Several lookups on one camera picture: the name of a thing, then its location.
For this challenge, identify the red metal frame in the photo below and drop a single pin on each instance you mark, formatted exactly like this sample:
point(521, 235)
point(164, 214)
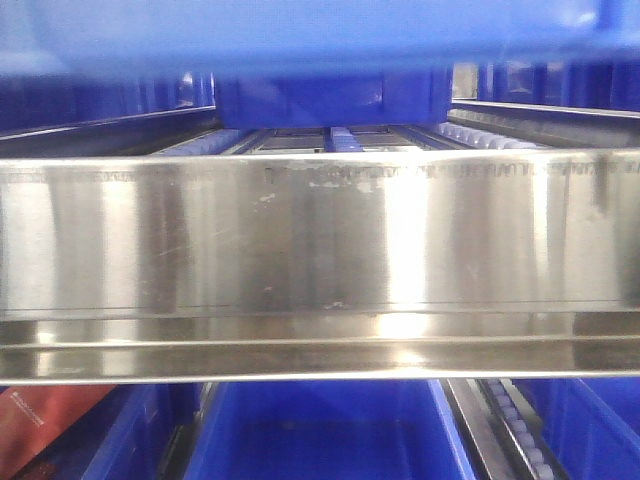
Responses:
point(32, 417)

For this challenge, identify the blue bin lower left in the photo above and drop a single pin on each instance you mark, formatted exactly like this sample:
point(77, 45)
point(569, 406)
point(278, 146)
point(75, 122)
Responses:
point(136, 444)

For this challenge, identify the large blue plastic bin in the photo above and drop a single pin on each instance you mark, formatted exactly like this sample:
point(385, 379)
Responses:
point(122, 40)

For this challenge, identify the blue bin lower centre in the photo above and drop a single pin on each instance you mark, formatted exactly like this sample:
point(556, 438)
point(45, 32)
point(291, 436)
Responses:
point(358, 429)

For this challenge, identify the blue bin lower right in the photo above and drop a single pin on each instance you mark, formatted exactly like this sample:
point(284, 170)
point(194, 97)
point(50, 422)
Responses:
point(591, 424)

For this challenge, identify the stainless steel rack front rail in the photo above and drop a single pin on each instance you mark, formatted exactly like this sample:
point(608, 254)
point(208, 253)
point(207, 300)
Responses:
point(467, 263)

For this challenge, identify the white roller track strip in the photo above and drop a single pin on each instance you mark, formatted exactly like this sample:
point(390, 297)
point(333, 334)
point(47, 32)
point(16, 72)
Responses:
point(523, 449)

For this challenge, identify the dark steel rack divider rail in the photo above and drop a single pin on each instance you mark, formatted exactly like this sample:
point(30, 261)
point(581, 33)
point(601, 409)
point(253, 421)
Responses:
point(486, 449)

